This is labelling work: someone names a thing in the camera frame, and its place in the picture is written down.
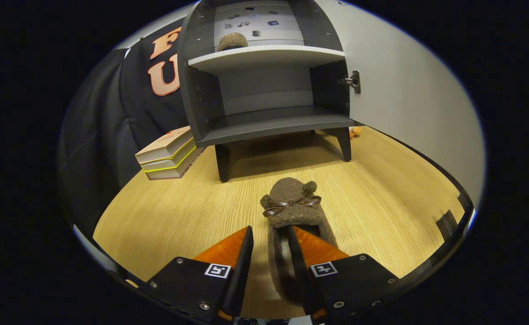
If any black backdrop cloth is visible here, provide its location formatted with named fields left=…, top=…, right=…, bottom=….
left=57, top=18, right=193, bottom=240

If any dark grey shoe cabinet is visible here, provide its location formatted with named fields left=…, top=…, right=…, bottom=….
left=177, top=0, right=360, bottom=183

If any brown fuzzy shoe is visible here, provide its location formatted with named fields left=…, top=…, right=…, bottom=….
left=217, top=32, right=249, bottom=51
left=260, top=177, right=338, bottom=308

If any beige shoe cabinet door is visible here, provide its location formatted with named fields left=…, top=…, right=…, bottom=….
left=314, top=0, right=486, bottom=208

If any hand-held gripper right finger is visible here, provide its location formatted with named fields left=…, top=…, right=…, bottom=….
left=287, top=225, right=400, bottom=322

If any metal door hinge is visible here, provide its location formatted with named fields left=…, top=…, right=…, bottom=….
left=338, top=70, right=361, bottom=94

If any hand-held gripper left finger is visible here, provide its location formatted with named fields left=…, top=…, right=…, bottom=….
left=145, top=225, right=255, bottom=322

